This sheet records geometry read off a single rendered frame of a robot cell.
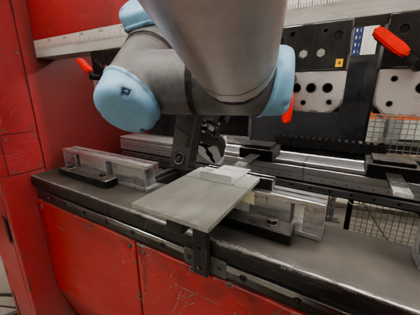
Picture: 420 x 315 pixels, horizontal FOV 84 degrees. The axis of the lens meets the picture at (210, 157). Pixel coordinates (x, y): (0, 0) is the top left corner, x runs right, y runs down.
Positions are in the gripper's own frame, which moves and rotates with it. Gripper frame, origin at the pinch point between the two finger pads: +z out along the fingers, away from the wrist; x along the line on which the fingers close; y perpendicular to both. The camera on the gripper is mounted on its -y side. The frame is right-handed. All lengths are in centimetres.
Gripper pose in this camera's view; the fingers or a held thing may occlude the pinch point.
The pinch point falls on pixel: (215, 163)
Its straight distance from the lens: 56.3
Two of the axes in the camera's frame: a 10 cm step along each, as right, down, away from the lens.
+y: 3.8, -8.0, 4.6
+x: -8.7, -1.4, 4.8
